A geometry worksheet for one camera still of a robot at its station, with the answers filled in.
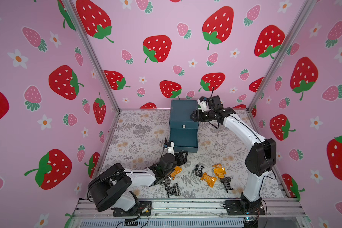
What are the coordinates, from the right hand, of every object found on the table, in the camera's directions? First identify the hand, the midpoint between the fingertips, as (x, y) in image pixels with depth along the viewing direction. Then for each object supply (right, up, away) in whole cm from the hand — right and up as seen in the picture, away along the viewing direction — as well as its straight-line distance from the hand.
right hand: (197, 115), depth 89 cm
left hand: (-7, -23, -5) cm, 25 cm away
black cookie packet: (+1, -34, -3) cm, 35 cm away
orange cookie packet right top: (+14, -35, -2) cm, 38 cm away
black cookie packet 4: (+17, -40, -5) cm, 43 cm away
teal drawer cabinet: (-9, -9, -1) cm, 13 cm away
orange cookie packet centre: (+7, -39, -6) cm, 40 cm away
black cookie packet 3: (-15, -43, -10) cm, 47 cm away
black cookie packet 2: (-19, -39, -7) cm, 44 cm away
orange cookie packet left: (-13, -34, -3) cm, 37 cm away
